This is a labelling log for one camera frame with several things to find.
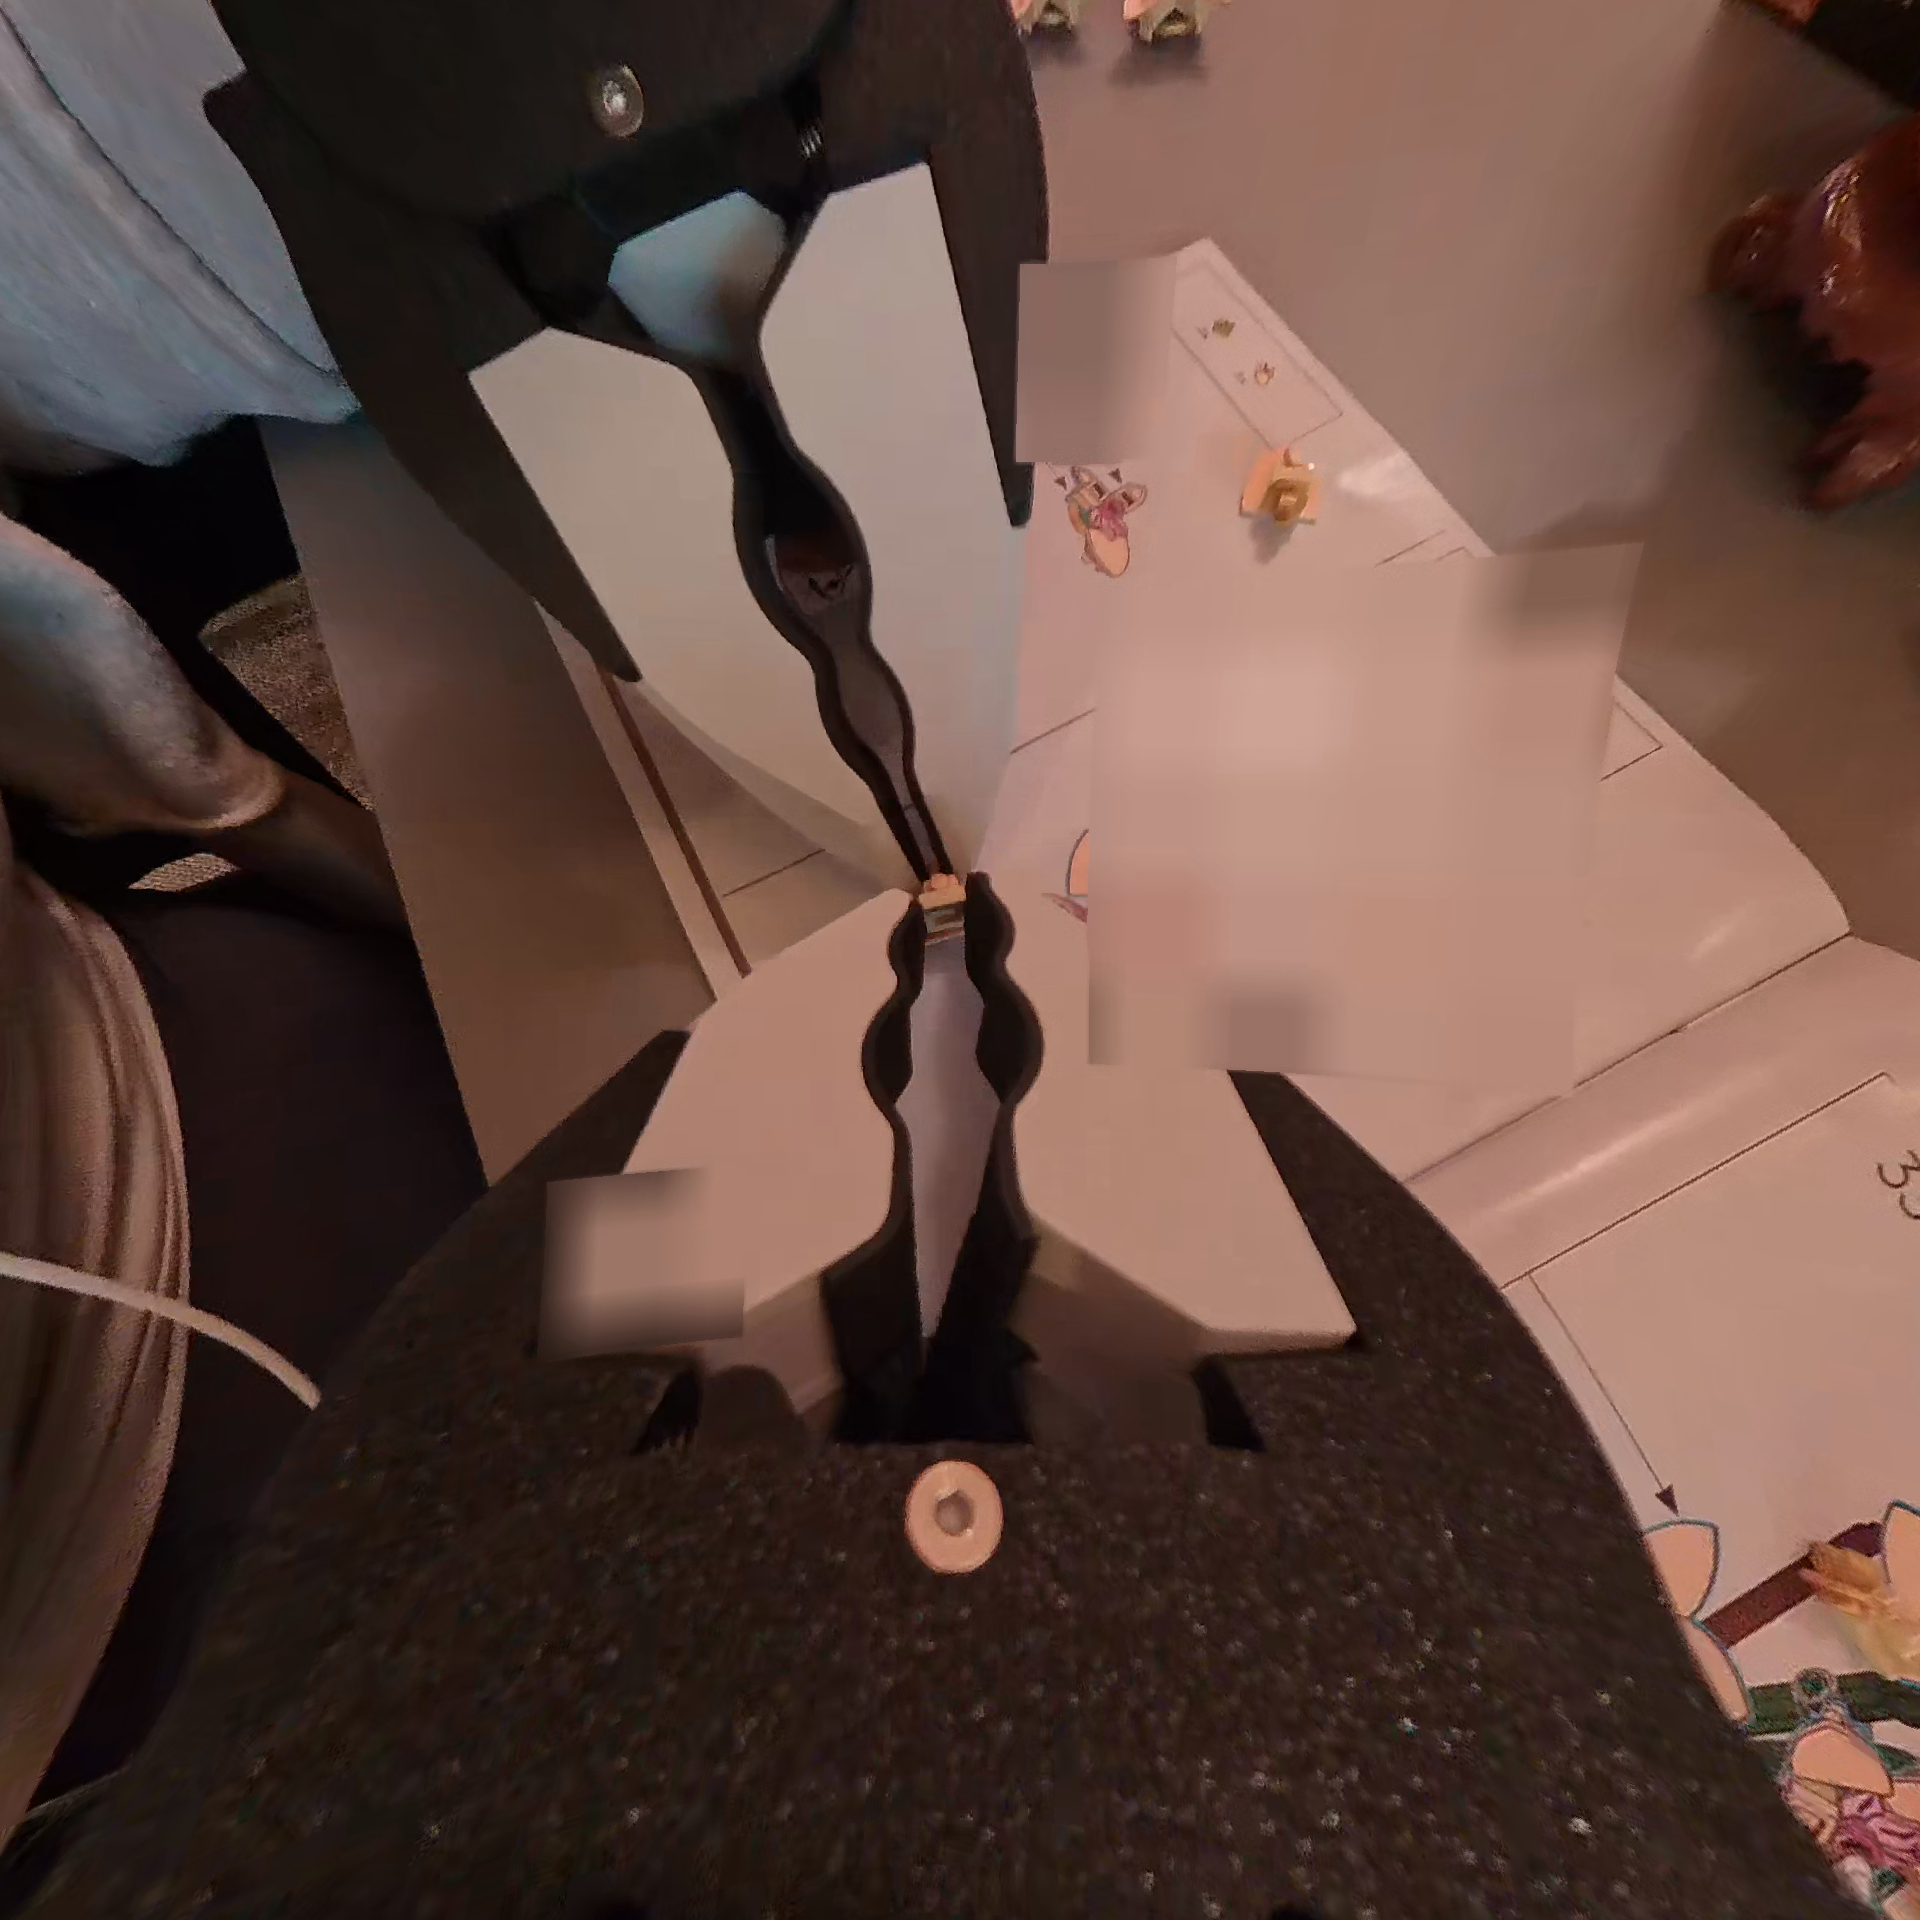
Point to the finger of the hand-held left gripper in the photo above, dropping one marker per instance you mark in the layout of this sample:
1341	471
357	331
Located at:
630	496
916	450

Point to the brown toy figure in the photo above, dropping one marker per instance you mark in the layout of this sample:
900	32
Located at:
1847	301

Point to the small tan brick piece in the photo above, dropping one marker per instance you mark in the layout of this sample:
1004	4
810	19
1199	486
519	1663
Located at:
942	924

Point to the white instruction booklet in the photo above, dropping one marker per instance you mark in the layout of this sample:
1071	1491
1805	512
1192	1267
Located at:
1726	1306

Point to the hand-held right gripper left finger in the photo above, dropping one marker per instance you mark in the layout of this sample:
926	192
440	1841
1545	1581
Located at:
782	1082

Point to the grey desk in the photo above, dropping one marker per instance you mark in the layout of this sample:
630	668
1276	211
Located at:
1425	150

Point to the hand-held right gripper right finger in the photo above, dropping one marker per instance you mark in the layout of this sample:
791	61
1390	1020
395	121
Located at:
1170	1200

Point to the pale flower brick piece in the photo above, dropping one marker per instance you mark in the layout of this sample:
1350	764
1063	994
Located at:
1170	16
1051	10

